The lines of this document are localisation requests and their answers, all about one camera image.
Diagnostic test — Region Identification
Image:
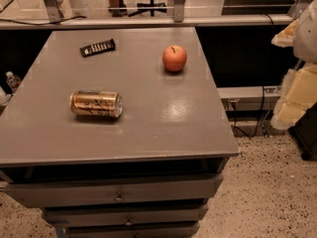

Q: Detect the middle grey drawer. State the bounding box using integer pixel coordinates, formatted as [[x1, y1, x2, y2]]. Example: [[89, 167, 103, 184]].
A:
[[43, 202, 208, 227]]

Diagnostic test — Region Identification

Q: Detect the black office chair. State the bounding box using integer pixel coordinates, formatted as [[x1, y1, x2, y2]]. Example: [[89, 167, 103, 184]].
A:
[[128, 0, 167, 17]]

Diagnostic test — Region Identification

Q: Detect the black snack bar wrapper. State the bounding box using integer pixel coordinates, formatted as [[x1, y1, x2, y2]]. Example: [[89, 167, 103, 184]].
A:
[[79, 39, 116, 58]]

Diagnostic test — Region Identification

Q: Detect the top grey drawer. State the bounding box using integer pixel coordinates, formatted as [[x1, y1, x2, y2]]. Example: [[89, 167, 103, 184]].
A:
[[4, 174, 223, 208]]

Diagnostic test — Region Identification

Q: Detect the grey drawer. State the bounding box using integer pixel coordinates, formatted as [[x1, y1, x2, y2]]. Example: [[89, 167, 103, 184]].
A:
[[66, 221, 199, 238], [4, 174, 223, 208], [43, 202, 208, 227]]

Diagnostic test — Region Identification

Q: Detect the grey drawer cabinet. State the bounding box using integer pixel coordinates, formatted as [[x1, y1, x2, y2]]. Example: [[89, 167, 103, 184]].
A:
[[0, 28, 238, 238]]

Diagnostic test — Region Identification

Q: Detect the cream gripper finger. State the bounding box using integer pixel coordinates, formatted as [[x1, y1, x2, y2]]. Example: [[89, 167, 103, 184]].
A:
[[271, 20, 298, 48], [270, 63, 317, 130]]

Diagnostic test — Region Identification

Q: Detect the clear plastic water bottle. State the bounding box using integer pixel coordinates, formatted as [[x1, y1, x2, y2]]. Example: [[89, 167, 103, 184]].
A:
[[6, 71, 22, 93]]

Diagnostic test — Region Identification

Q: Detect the bottom grey drawer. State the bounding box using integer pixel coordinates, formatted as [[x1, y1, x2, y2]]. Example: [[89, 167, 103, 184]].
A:
[[66, 221, 199, 238]]

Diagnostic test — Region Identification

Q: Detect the orange soda can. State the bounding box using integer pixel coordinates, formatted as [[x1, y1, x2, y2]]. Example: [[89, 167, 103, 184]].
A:
[[69, 90, 123, 118]]

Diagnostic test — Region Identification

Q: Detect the metal frame rail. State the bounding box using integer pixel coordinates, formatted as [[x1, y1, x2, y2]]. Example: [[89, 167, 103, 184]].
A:
[[0, 14, 293, 30]]

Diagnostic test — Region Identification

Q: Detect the black cable on floor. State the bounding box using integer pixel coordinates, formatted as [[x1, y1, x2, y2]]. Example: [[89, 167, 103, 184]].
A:
[[231, 86, 271, 139]]

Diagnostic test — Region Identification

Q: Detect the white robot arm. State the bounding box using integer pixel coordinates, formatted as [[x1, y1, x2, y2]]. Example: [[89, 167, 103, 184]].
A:
[[270, 0, 317, 130]]

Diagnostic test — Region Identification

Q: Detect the red apple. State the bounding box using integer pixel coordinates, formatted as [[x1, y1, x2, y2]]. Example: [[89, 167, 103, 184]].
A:
[[162, 45, 187, 72]]

